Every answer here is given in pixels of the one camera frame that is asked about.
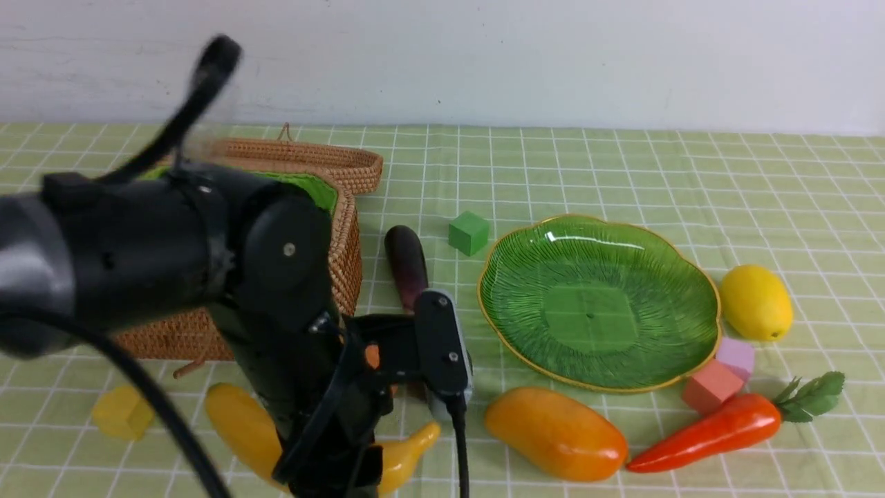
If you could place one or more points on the salmon pink foam cube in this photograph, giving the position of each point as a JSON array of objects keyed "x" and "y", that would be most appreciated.
[{"x": 710, "y": 387}]

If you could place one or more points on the woven wicker basket lid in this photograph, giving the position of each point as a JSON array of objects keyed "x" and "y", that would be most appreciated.
[{"x": 352, "y": 170}]

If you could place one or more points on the orange toy carrot green top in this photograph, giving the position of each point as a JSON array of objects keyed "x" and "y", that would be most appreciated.
[{"x": 740, "y": 423}]

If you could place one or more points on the green checkered tablecloth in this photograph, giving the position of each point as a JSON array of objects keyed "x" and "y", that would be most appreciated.
[{"x": 809, "y": 208}]

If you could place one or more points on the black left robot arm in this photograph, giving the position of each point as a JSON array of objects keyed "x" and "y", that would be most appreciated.
[{"x": 83, "y": 259}]

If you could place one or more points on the yellow foam hexagon block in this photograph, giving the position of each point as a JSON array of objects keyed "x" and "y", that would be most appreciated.
[{"x": 122, "y": 413}]

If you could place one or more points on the orange toy mango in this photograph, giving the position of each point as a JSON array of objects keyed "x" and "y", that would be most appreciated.
[{"x": 562, "y": 437}]

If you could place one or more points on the green foam cube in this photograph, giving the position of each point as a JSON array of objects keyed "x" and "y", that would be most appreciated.
[{"x": 468, "y": 233}]

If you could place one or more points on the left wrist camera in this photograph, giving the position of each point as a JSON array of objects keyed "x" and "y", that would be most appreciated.
[{"x": 445, "y": 364}]

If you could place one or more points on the woven wicker basket green lining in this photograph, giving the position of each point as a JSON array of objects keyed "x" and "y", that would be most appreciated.
[{"x": 192, "y": 336}]

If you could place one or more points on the green leaf-shaped glass plate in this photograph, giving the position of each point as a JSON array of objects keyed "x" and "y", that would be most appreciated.
[{"x": 609, "y": 307}]

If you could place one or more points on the yellow toy lemon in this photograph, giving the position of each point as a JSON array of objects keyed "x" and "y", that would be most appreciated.
[{"x": 756, "y": 303}]

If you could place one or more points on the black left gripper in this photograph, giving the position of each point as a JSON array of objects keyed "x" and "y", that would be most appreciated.
[{"x": 324, "y": 380}]

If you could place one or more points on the yellow toy banana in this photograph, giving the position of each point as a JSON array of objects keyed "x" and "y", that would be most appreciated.
[{"x": 250, "y": 434}]

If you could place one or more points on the pink-purple foam block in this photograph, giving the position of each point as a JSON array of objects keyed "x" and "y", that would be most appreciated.
[{"x": 737, "y": 356}]

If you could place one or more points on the purple toy eggplant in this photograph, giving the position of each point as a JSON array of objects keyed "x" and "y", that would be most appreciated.
[{"x": 406, "y": 258}]

